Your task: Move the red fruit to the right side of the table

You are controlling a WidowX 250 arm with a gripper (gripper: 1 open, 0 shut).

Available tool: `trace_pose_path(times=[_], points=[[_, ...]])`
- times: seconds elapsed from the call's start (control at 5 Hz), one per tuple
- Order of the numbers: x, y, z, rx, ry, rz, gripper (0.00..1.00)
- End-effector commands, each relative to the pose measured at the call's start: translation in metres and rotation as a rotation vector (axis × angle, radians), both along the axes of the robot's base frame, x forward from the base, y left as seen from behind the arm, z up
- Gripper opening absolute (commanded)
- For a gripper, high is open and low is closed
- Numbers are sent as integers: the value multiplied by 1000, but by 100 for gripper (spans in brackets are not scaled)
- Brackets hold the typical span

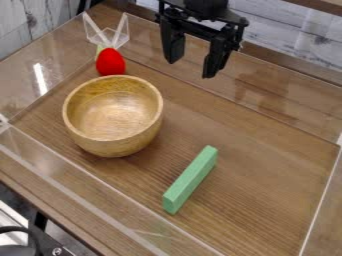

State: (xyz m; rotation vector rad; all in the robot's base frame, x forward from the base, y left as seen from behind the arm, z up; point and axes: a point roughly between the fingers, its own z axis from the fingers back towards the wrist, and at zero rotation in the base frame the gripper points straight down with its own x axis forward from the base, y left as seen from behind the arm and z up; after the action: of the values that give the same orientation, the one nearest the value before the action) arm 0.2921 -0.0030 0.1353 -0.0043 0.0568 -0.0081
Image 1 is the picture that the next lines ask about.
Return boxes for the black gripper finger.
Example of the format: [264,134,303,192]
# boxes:
[201,36,233,78]
[160,17,185,64]

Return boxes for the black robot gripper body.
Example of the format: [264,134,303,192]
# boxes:
[157,0,249,51]

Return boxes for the red strawberry toy fruit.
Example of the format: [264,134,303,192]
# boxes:
[96,47,125,76]

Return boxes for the light wooden bowl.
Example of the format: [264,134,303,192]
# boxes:
[61,75,164,158]

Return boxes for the green rectangular block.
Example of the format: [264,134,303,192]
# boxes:
[161,145,217,215]

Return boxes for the clear acrylic corner bracket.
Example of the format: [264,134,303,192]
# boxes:
[81,13,129,52]

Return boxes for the clear acrylic front wall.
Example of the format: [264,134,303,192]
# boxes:
[0,115,224,256]

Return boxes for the black cable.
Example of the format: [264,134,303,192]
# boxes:
[0,225,39,256]

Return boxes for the black table leg bracket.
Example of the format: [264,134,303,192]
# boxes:
[27,211,74,256]

